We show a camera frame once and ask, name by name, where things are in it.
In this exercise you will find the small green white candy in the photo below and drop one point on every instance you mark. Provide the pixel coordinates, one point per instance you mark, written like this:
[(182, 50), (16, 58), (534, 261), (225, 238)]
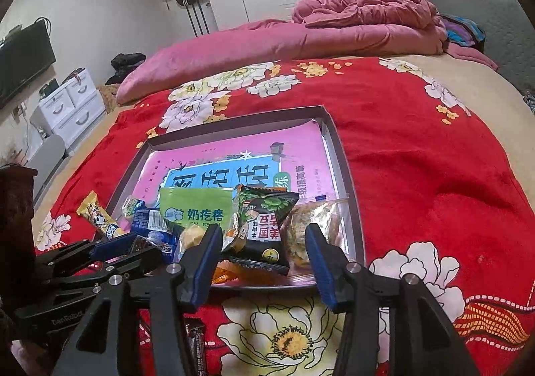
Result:
[(131, 207)]

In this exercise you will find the gold cartoon snack packet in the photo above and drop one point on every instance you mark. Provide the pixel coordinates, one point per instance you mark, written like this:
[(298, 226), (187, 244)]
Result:
[(98, 217)]

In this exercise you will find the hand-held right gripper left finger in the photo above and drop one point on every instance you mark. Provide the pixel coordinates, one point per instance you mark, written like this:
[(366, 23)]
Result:
[(200, 271)]

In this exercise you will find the colourful striped cloth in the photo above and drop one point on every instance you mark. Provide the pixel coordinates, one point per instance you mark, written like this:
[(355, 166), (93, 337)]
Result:
[(464, 32)]

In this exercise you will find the orange fried snack packet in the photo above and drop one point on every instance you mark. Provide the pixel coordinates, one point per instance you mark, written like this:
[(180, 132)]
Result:
[(225, 272)]

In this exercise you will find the clear fried snack packet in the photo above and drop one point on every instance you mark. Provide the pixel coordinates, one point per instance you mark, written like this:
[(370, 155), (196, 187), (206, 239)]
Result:
[(315, 217)]

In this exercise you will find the grey patterned pillow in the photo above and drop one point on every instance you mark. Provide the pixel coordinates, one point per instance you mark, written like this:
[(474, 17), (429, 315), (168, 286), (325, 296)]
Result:
[(529, 102)]

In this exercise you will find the pink book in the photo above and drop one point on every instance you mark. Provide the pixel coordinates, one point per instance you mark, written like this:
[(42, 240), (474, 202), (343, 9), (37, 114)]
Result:
[(250, 150)]

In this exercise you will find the yellow pastry packet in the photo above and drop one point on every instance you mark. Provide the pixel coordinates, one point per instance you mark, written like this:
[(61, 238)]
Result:
[(190, 239)]

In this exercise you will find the red floral blanket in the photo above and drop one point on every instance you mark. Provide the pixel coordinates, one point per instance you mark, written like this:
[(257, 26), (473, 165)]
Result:
[(418, 175)]

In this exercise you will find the white drawer chest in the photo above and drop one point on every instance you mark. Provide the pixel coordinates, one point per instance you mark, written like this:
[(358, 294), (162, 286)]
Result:
[(71, 108)]

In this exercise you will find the black green snack packet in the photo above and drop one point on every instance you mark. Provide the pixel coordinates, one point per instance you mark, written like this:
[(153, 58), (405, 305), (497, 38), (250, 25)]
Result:
[(261, 234)]

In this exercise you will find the black television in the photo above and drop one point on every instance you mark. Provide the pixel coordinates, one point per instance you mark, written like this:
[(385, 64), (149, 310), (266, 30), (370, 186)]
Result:
[(25, 62)]

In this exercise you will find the blue snack packet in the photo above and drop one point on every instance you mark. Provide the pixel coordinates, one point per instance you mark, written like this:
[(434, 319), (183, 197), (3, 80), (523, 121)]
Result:
[(148, 221)]

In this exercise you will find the grey padded headboard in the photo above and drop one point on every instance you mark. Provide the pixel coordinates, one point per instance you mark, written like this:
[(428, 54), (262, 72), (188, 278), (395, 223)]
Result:
[(485, 8)]

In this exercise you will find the brown fuzzy cloth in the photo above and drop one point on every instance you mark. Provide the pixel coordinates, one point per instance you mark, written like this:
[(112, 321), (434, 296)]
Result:
[(108, 97)]

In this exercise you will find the dark wooden furniture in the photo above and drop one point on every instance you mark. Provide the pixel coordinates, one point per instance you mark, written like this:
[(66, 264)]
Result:
[(16, 209)]

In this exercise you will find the shallow grey cardboard box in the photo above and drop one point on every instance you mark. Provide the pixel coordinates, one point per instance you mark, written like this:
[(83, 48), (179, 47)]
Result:
[(342, 175)]

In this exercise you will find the dark clothes pile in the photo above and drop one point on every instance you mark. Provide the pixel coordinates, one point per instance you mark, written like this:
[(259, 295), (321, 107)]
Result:
[(125, 67)]

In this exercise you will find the brown chocolate bar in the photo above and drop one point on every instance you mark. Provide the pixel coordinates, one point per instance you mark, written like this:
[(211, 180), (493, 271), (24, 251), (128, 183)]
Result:
[(196, 340)]

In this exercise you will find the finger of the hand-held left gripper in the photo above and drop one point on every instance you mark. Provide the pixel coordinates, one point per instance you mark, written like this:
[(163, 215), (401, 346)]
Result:
[(115, 245), (133, 269)]

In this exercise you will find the pink quilt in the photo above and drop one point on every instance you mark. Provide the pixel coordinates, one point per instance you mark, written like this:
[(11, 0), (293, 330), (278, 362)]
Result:
[(334, 29)]

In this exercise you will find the dark brown candy packet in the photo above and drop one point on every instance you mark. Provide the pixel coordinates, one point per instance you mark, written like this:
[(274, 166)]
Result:
[(144, 244)]

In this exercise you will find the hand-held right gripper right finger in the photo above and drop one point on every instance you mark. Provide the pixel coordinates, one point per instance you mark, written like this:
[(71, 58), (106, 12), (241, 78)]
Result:
[(326, 275)]

